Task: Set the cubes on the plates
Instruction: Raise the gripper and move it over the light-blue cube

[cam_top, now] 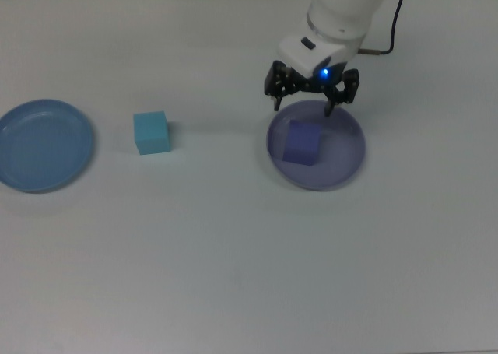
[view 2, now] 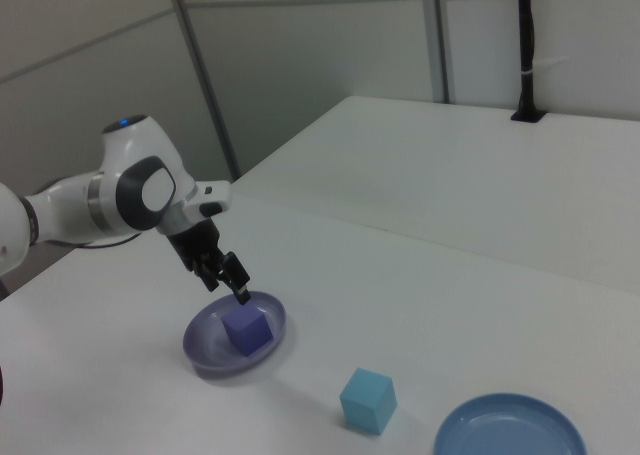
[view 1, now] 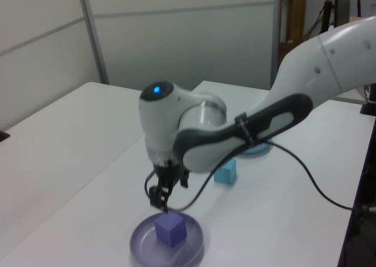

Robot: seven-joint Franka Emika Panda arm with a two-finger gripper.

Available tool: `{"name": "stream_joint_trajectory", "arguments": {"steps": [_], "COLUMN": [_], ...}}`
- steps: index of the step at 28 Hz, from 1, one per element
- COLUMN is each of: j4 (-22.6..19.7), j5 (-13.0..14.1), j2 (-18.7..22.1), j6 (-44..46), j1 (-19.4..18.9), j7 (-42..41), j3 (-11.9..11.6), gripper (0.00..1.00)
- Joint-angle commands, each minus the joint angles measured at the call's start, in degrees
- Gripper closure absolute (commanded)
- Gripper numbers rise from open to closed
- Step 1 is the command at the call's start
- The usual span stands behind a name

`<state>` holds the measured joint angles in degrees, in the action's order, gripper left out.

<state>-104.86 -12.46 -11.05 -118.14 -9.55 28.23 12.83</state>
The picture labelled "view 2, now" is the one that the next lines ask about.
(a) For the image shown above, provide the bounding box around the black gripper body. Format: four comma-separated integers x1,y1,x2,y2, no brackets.
167,217,227,272

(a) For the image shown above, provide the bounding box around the purple cube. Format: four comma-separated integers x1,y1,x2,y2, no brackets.
221,302,275,358

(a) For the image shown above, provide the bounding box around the purple plate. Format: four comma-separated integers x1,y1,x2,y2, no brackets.
182,290,289,376

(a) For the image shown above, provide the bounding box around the cyan cube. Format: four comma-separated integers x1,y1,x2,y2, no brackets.
339,367,398,435

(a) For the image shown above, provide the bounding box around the blue plate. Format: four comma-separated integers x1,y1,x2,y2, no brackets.
432,392,588,455

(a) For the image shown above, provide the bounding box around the black pole with clamp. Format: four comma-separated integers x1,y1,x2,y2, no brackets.
510,0,546,124

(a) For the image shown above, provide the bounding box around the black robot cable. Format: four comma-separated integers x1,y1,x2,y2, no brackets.
44,227,149,252

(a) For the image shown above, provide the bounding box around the grey partition post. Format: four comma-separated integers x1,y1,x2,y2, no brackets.
166,0,240,182
428,0,459,105

